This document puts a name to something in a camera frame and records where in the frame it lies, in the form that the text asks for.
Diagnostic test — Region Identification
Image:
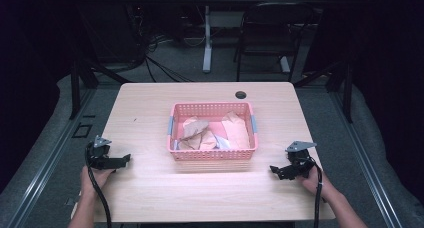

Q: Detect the pink plastic basket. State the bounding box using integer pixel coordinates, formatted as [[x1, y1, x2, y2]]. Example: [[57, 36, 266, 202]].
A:
[[166, 101, 260, 162]]

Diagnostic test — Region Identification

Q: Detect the small tan crumpled paper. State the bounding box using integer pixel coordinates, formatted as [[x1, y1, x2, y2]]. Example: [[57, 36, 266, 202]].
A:
[[198, 129, 219, 152]]

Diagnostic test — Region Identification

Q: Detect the black square floor frame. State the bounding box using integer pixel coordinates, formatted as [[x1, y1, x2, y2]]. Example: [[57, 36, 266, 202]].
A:
[[72, 122, 94, 139]]

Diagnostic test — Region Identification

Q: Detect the black metal chair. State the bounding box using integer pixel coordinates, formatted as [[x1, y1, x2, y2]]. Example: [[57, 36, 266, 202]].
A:
[[232, 1, 315, 83]]

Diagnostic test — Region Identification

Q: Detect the large pale orange paper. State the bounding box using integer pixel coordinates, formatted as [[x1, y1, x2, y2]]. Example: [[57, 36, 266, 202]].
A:
[[221, 110, 251, 151]]

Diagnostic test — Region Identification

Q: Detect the bundle of black floor cables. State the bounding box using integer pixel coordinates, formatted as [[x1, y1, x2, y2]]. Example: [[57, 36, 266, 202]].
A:
[[125, 3, 196, 84]]

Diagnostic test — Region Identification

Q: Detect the person's right hand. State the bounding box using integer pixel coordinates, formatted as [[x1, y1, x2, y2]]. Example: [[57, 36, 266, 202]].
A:
[[295, 166, 335, 202]]

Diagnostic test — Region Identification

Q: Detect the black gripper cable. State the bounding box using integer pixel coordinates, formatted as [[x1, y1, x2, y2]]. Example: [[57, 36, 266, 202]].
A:
[[84, 142, 113, 228], [308, 156, 324, 228]]

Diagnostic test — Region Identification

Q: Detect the black metal stand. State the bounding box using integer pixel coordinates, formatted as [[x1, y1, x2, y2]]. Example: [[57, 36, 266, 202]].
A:
[[69, 58, 132, 121], [293, 58, 355, 124]]

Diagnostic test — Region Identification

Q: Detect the aluminium floor rail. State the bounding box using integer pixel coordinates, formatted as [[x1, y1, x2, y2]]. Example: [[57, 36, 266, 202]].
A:
[[328, 87, 405, 228], [5, 87, 98, 228]]

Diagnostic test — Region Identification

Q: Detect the white desk foot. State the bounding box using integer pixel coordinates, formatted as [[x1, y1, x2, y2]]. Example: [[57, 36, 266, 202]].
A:
[[279, 55, 291, 74]]

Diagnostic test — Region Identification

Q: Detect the dark brown paper scrap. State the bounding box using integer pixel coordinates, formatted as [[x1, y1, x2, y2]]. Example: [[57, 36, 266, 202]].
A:
[[179, 133, 203, 151]]

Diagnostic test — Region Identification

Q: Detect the crumpled brown paper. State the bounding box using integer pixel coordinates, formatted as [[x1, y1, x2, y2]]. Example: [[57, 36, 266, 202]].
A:
[[181, 115, 211, 143]]

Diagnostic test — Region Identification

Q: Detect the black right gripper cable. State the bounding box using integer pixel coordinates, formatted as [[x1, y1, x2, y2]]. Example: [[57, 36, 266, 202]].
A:
[[308, 156, 324, 228]]

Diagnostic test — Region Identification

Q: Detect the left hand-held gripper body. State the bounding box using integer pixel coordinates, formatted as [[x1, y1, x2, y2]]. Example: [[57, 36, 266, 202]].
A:
[[85, 135, 116, 171]]

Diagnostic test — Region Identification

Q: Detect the white crumpled paper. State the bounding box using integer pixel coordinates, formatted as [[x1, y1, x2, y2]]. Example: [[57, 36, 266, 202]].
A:
[[214, 134, 232, 151]]

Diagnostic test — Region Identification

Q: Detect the white desk leg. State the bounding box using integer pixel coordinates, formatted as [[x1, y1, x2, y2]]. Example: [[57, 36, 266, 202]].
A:
[[202, 5, 214, 74]]

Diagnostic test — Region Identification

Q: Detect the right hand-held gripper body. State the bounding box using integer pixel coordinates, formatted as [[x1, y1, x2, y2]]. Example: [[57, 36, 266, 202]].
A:
[[284, 140, 318, 179]]

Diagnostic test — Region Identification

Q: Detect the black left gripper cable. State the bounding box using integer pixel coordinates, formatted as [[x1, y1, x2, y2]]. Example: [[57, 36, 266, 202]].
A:
[[84, 142, 113, 228]]

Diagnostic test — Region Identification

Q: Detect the grey box under desk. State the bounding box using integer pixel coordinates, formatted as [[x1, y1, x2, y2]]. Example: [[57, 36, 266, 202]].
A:
[[209, 11, 248, 29]]

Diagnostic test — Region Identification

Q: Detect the person's left hand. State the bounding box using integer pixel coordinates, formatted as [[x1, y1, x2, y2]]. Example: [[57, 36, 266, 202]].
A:
[[80, 165, 116, 198]]

